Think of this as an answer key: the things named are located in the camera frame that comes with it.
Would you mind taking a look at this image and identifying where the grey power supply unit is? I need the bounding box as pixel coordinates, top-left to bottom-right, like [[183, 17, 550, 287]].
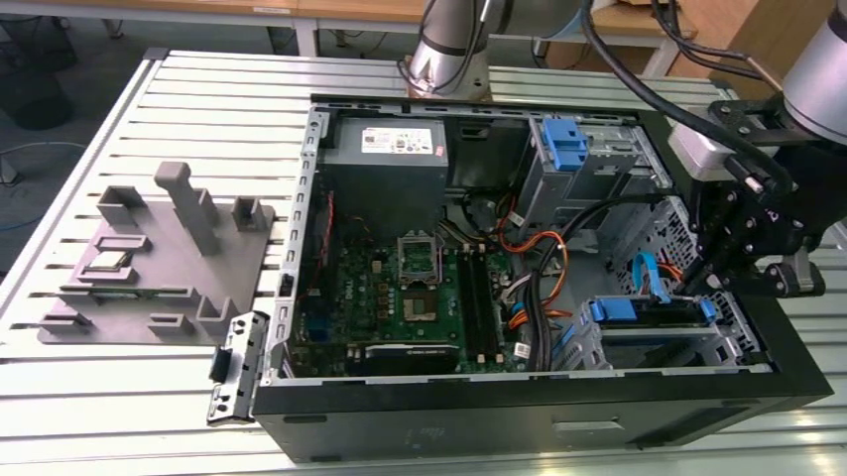
[[314, 117, 452, 234]]

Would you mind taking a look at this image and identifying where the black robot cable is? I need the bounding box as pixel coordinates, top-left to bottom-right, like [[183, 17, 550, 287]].
[[578, 0, 794, 197]]

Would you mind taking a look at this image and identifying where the black open PC case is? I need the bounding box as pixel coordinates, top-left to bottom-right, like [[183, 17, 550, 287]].
[[250, 91, 834, 465]]

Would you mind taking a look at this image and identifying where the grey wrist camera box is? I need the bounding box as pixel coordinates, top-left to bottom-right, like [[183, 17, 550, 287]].
[[665, 126, 740, 179]]

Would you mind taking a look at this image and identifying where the hard disk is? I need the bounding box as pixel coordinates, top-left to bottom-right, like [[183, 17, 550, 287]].
[[585, 296, 720, 328]]

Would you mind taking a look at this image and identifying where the orange red wire bundle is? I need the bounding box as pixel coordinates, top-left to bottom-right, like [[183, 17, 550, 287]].
[[494, 228, 574, 332]]

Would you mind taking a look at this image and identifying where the metal socket cover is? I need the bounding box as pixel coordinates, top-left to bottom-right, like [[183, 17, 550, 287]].
[[396, 236, 442, 290]]

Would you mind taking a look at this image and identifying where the brown wooden cabinet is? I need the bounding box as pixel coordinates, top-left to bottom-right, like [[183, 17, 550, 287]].
[[670, 0, 847, 141]]

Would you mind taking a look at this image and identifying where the metal optical drive bay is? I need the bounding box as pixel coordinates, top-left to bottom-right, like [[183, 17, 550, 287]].
[[518, 116, 669, 249]]

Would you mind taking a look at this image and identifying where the yellow black wire bundle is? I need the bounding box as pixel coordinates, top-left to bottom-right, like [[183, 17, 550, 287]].
[[436, 217, 504, 247]]

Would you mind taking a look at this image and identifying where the green RAM stick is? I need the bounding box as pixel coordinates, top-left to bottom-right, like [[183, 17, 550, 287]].
[[58, 285, 166, 301]]

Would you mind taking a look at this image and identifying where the black mesh basket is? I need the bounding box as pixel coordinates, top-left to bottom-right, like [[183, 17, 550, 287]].
[[0, 14, 79, 75]]

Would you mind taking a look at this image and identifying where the grey parts rack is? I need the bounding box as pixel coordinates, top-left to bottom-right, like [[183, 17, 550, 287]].
[[35, 161, 277, 348]]

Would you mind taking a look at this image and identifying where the metal disk bay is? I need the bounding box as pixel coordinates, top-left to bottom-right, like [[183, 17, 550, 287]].
[[578, 292, 762, 371]]

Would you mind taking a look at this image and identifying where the black graphics card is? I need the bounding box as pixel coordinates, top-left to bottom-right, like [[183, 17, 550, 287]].
[[342, 341, 461, 377]]

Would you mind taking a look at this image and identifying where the wooden desk white frame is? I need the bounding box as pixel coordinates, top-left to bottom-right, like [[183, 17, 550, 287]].
[[0, 0, 318, 57], [309, 0, 700, 75]]

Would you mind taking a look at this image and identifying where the grey metal slot retainer bracket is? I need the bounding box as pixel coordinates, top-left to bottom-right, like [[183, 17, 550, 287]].
[[205, 309, 271, 427]]

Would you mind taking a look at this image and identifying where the black RAM slot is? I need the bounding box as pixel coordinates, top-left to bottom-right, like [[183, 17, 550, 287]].
[[473, 245, 504, 362], [456, 245, 484, 362]]

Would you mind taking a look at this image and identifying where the blue plastic bay latch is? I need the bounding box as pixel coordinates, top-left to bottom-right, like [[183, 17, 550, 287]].
[[542, 118, 589, 173]]

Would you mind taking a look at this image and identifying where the silver CPU chip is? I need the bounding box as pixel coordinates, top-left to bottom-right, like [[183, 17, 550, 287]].
[[87, 251, 133, 272]]

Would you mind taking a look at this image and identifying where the blue data wire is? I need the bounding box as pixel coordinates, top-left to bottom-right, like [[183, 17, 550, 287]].
[[629, 251, 670, 304]]

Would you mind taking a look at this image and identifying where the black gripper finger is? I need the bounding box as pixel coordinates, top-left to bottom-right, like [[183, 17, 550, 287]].
[[704, 250, 825, 298], [680, 185, 740, 298]]

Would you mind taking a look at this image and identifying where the black round bin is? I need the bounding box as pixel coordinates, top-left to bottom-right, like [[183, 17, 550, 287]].
[[9, 68, 74, 131]]

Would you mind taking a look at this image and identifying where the green motherboard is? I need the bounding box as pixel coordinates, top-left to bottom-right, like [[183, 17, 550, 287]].
[[295, 242, 530, 376]]

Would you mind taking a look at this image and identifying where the power wire with black plug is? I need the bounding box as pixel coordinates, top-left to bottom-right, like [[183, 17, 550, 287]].
[[646, 260, 696, 301]]

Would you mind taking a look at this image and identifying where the CPU socket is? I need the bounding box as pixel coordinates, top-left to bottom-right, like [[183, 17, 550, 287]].
[[401, 291, 442, 322]]

